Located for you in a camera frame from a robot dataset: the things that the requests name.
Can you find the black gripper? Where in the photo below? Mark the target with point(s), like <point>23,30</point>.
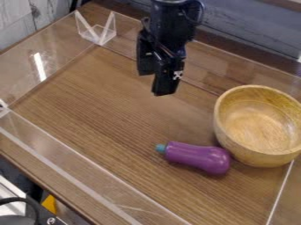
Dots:
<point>167,30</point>

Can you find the purple toy eggplant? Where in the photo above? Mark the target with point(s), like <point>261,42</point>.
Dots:
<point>210,159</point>

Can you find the brown wooden bowl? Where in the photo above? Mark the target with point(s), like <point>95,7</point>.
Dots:
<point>257,125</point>

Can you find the yellow label on device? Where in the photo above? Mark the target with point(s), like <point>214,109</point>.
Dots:
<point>48,204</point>

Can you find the clear acrylic corner bracket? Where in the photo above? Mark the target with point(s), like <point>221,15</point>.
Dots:
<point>99,34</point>

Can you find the clear acrylic tray wall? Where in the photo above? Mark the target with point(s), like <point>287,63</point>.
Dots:
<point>80,183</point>

